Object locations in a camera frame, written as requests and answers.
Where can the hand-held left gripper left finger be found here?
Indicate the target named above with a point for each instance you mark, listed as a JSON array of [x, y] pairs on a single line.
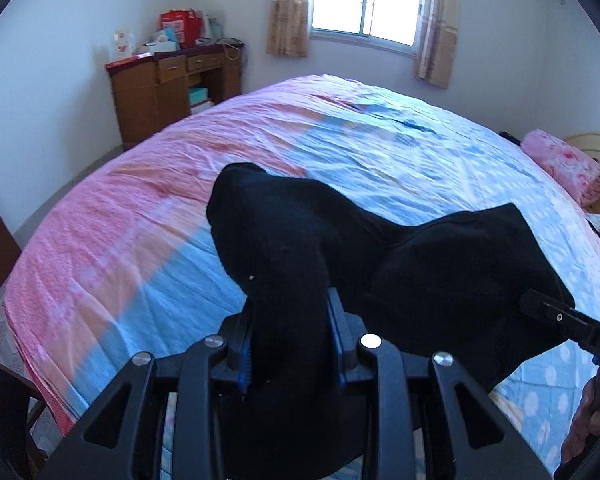
[[244, 375]]

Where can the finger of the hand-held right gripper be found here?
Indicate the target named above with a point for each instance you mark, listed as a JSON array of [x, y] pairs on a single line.
[[555, 316]]

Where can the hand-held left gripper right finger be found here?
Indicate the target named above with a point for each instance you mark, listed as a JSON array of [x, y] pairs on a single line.
[[337, 355]]

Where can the black pants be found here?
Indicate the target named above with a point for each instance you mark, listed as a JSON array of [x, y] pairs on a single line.
[[290, 240]]

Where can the person's right hand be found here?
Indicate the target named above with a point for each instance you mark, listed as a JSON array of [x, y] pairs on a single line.
[[587, 425]]

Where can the pink floral pillow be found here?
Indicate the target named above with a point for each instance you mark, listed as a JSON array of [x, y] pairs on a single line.
[[565, 162]]

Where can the wooden headboard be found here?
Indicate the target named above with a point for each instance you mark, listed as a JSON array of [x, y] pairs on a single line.
[[592, 145]]

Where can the small black object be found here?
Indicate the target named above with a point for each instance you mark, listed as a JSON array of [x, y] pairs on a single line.
[[510, 137]]

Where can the pink and blue bed sheet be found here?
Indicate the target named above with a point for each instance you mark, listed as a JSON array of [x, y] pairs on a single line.
[[380, 160]]

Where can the black chair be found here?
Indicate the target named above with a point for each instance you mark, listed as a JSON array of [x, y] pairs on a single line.
[[0, 420]]

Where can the teal box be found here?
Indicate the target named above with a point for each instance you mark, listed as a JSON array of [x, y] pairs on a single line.
[[198, 96]]

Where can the wooden desk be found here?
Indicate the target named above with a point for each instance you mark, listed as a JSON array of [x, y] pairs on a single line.
[[140, 105]]

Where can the beige floral curtain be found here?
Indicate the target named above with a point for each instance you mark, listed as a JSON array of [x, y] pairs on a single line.
[[287, 15], [437, 30]]

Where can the tissue box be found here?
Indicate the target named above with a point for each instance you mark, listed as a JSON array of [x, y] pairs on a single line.
[[164, 42]]

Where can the red gift bag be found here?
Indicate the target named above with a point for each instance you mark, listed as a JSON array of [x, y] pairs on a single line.
[[180, 27]]

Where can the window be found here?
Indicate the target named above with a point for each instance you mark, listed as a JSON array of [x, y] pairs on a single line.
[[365, 0]]

